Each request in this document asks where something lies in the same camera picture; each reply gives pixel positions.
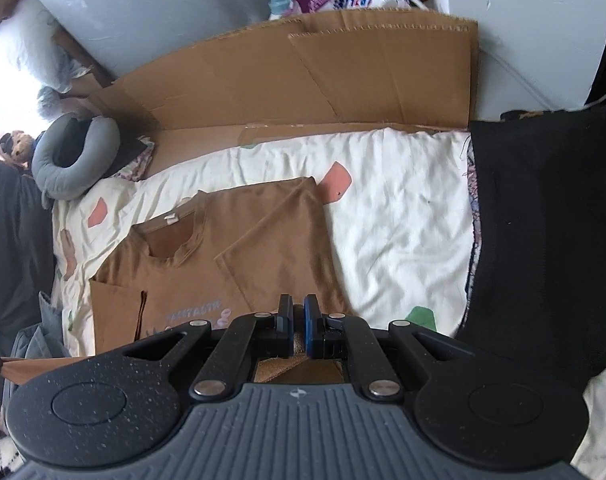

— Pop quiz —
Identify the bear-printed cream bedsheet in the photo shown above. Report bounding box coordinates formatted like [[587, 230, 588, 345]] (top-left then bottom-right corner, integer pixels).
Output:
[[48, 127, 606, 480]]

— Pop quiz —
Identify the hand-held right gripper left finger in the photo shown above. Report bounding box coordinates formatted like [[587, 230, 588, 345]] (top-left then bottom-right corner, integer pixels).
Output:
[[123, 294, 296, 402]]

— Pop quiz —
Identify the white pillow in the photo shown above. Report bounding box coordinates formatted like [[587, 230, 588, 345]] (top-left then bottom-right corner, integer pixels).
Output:
[[0, 0, 84, 93]]

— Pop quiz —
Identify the grey-blue denim garment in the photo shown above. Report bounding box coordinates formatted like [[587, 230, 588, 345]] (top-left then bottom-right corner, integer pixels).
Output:
[[3, 290, 76, 441]]

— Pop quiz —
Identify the floral cloth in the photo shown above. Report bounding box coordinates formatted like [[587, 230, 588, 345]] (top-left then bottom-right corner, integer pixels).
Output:
[[115, 137, 156, 182]]

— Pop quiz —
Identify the grey neck pillow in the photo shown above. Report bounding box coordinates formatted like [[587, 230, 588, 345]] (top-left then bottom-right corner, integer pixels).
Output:
[[31, 112, 122, 208]]

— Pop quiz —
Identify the grey glossy panel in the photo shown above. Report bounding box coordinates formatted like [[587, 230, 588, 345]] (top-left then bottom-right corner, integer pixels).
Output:
[[5, 0, 314, 78]]

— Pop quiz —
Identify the black cloth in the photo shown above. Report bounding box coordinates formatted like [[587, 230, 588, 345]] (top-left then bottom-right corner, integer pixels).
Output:
[[55, 117, 148, 176]]

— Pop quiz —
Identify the patterned blanket edge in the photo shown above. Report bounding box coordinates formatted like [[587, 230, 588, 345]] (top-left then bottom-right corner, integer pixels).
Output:
[[463, 132, 484, 321]]

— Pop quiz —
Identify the brown printed t-shirt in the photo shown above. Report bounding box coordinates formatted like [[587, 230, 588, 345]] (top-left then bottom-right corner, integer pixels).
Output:
[[0, 176, 354, 396]]

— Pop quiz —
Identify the white fluffy rug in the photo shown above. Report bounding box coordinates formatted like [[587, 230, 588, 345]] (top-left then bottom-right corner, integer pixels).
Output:
[[0, 435, 26, 476]]

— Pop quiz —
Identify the small cardboard box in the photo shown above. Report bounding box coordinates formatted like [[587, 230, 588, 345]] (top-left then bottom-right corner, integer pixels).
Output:
[[53, 25, 114, 98]]

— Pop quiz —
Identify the brown teddy bear toy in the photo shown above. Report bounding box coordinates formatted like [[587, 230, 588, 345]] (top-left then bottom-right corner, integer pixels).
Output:
[[0, 130, 36, 166]]

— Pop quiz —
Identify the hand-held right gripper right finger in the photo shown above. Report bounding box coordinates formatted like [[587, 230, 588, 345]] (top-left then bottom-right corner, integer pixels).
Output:
[[303, 295, 476, 402]]

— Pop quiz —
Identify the black folded garment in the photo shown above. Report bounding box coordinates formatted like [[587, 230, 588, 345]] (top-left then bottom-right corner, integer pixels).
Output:
[[455, 105, 606, 393]]

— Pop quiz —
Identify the pale blue fluffy cloth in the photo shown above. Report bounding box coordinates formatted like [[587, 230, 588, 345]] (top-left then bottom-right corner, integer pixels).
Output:
[[37, 85, 64, 121]]

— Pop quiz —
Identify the flat cardboard sheet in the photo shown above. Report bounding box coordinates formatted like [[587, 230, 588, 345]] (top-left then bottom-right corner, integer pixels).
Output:
[[68, 10, 480, 181]]

